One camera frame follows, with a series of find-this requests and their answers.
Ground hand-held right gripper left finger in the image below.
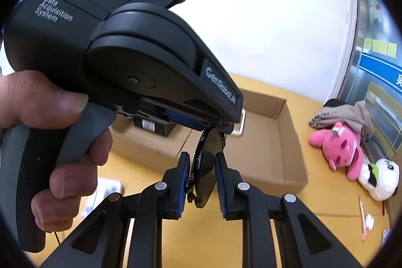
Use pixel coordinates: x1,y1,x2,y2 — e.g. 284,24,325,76
41,152,191,268

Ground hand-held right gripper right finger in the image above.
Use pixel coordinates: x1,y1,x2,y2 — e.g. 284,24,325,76
214,152,364,268

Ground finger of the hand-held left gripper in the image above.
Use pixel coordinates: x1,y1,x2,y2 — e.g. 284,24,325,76
138,99,235,137

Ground black sunglasses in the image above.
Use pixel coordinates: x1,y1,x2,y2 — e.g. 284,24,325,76
185,127,227,209

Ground cardboard box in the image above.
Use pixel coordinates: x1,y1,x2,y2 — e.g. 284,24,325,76
110,89,309,189

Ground person's left hand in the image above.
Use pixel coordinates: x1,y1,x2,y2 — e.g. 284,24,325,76
0,70,114,233

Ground small black box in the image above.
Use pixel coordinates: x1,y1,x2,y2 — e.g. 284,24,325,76
133,115,177,139

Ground white paper packet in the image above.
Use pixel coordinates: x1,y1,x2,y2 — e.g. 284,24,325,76
80,177,123,220

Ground yellow mat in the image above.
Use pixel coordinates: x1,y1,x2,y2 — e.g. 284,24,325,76
41,73,394,268

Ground bright pink plush toy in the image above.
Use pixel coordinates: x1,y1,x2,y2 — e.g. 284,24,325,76
308,122,367,182

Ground beige printed garment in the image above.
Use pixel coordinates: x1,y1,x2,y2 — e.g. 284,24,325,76
309,98,376,143

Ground panda plush toy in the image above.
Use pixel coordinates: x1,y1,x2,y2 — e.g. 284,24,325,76
358,158,401,202

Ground glass door with blue band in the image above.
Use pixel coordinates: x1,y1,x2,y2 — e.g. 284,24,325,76
338,0,402,163

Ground cartoon door sticker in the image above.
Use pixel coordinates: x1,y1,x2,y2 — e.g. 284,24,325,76
368,0,383,15

